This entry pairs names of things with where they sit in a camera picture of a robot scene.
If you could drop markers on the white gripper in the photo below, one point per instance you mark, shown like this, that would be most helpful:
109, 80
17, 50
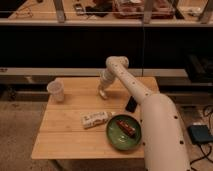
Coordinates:
106, 79

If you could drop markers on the black rectangular block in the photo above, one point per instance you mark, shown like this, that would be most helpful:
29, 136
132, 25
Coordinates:
131, 105

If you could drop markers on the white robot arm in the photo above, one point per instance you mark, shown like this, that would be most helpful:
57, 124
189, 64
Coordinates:
164, 145

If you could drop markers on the white snack package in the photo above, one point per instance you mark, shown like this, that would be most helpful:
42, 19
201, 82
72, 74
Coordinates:
95, 119

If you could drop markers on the green plate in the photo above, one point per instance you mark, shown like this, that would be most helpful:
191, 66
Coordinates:
117, 138

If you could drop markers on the red-brown snack bar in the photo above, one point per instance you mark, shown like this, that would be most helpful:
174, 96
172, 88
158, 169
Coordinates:
126, 128

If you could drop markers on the wooden table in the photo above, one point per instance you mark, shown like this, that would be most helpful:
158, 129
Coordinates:
61, 134

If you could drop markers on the tray with items on shelf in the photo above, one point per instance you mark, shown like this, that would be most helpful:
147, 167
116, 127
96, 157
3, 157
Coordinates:
162, 9

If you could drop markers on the dark device on shelf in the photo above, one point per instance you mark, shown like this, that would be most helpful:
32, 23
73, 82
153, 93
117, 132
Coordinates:
79, 9

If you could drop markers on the blue box on floor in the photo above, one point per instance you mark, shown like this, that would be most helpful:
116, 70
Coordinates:
199, 134

